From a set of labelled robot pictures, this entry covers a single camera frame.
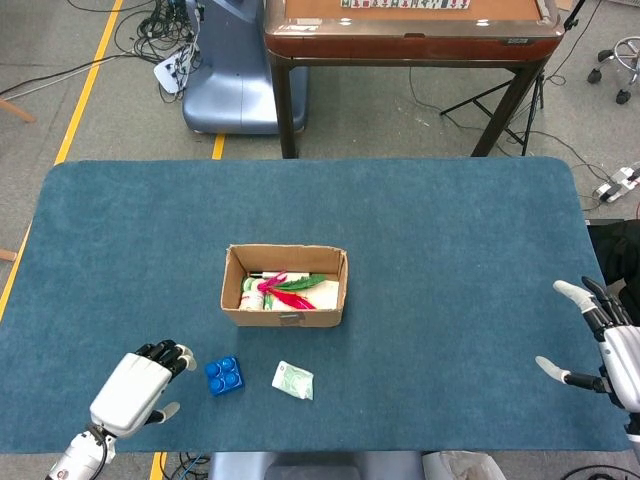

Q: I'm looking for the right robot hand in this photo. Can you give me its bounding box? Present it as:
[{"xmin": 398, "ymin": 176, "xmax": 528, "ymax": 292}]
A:
[{"xmin": 534, "ymin": 276, "xmax": 640, "ymax": 409}]

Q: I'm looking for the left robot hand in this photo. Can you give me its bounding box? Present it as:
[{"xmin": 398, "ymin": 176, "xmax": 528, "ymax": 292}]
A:
[{"xmin": 88, "ymin": 339, "xmax": 197, "ymax": 440}]

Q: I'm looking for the blue plastic block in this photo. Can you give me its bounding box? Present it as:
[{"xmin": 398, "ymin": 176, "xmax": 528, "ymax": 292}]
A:
[{"xmin": 204, "ymin": 354, "xmax": 246, "ymax": 397}]

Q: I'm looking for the cardboard box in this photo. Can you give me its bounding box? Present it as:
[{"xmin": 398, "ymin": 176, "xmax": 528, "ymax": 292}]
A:
[{"xmin": 219, "ymin": 243, "xmax": 350, "ymax": 328}]

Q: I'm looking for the white green paper packet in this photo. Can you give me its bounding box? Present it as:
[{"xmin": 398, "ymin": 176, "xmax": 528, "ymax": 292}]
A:
[{"xmin": 271, "ymin": 360, "xmax": 315, "ymax": 402}]

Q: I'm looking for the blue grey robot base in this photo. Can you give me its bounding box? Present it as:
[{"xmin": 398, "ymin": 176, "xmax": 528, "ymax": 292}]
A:
[{"xmin": 181, "ymin": 0, "xmax": 310, "ymax": 135}]

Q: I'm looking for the white plastic bag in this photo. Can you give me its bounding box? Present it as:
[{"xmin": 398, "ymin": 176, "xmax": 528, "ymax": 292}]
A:
[{"xmin": 422, "ymin": 449, "xmax": 503, "ymax": 480}]

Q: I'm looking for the black cloth bundle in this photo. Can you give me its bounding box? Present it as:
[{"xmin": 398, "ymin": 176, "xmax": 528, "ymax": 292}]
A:
[{"xmin": 585, "ymin": 218, "xmax": 640, "ymax": 287}]

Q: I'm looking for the white grey power strip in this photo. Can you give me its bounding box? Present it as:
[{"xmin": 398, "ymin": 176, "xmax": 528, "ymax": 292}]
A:
[{"xmin": 592, "ymin": 162, "xmax": 640, "ymax": 204}]

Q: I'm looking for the grey blue robot torso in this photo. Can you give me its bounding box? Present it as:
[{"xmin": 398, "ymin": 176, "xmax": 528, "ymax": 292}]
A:
[{"xmin": 207, "ymin": 451, "xmax": 426, "ymax": 480}]

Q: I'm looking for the pink green feather shuttlecock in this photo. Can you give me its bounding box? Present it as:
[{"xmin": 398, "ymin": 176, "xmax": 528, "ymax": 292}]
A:
[{"xmin": 242, "ymin": 270, "xmax": 329, "ymax": 311}]

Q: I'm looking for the flat white packet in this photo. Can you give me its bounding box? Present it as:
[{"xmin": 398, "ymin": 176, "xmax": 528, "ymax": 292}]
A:
[{"xmin": 264, "ymin": 272, "xmax": 341, "ymax": 311}]

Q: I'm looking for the teal table mat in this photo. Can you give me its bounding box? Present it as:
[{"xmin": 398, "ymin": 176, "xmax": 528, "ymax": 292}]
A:
[{"xmin": 0, "ymin": 157, "xmax": 632, "ymax": 455}]

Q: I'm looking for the wheeled metal stool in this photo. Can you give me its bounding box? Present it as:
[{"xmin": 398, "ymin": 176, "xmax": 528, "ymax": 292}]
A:
[{"xmin": 587, "ymin": 35, "xmax": 640, "ymax": 105}]

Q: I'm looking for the black tripod stand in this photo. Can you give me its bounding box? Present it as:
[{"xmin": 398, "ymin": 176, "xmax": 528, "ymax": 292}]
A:
[{"xmin": 439, "ymin": 0, "xmax": 586, "ymax": 157}]

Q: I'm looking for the slanted wooden leg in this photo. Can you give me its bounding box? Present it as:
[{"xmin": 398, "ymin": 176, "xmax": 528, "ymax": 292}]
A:
[{"xmin": 0, "ymin": 97, "xmax": 37, "ymax": 124}]

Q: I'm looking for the white power strip with plugs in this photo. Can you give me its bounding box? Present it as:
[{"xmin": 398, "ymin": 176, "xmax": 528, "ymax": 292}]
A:
[{"xmin": 153, "ymin": 47, "xmax": 196, "ymax": 95}]

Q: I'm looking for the brown mahjong table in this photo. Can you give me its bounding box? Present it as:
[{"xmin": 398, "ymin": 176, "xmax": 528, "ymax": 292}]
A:
[{"xmin": 263, "ymin": 0, "xmax": 566, "ymax": 159}]

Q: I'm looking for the row of mahjong tiles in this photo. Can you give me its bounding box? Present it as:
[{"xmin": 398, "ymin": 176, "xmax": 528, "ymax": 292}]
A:
[{"xmin": 340, "ymin": 0, "xmax": 471, "ymax": 10}]

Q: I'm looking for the black chair frame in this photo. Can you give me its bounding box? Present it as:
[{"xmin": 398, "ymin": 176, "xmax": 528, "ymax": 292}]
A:
[{"xmin": 618, "ymin": 285, "xmax": 640, "ymax": 326}]

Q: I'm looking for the blue floor cable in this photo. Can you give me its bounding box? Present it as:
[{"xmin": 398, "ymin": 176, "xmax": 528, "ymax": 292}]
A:
[{"xmin": 182, "ymin": 452, "xmax": 209, "ymax": 480}]

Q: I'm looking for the long black floor cable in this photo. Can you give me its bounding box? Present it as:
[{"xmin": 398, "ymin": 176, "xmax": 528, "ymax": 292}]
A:
[{"xmin": 0, "ymin": 52, "xmax": 151, "ymax": 97}]

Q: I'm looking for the black cable bundle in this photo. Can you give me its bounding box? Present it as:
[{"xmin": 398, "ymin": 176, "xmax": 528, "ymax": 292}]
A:
[{"xmin": 114, "ymin": 0, "xmax": 204, "ymax": 104}]

